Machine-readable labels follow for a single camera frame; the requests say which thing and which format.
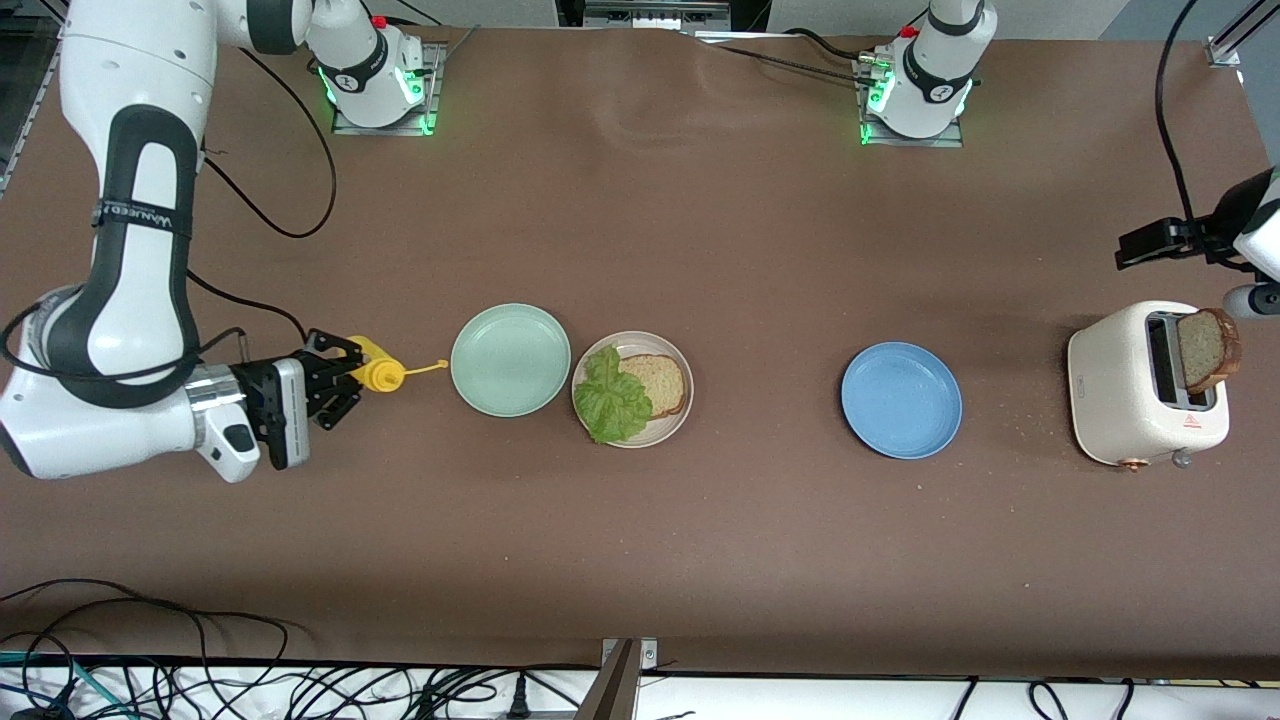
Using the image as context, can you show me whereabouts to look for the yellow squeeze bottle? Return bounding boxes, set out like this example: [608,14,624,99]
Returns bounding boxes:
[345,335,449,393]

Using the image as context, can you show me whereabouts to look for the brown bread slice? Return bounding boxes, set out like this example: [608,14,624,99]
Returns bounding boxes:
[1177,308,1244,394]
[618,354,689,420]

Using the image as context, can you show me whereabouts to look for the green lettuce leaf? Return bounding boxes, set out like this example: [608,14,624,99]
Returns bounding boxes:
[574,344,655,446]

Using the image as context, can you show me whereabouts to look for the mint green plate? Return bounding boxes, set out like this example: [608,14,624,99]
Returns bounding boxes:
[450,303,572,419]

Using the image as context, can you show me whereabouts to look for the blue plate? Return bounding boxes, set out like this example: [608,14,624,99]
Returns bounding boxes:
[840,342,964,461]

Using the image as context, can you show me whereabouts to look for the beige plate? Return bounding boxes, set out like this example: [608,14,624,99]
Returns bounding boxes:
[571,331,695,449]

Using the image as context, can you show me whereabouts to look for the white toaster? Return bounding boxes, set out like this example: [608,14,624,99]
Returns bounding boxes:
[1066,300,1232,472]

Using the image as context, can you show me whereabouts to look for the silver metal device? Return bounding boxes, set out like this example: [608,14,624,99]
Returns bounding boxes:
[583,0,732,31]

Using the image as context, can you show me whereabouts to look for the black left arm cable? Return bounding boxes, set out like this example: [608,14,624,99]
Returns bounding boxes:
[1155,0,1203,233]

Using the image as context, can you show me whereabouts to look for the aluminium frame profile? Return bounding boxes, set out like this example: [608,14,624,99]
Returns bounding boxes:
[1205,0,1280,69]

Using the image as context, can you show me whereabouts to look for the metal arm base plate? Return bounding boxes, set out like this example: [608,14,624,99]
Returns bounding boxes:
[853,55,967,150]
[331,42,443,137]

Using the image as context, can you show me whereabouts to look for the black floor cable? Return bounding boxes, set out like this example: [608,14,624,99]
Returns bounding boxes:
[0,578,301,720]

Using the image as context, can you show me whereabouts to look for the teal cable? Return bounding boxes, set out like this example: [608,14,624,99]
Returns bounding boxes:
[0,648,131,720]

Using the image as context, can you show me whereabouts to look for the grey metal post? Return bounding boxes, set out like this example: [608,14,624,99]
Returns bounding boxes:
[575,637,661,720]

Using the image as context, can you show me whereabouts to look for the black braided cable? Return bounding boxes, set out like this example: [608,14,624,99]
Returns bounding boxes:
[690,32,873,89]

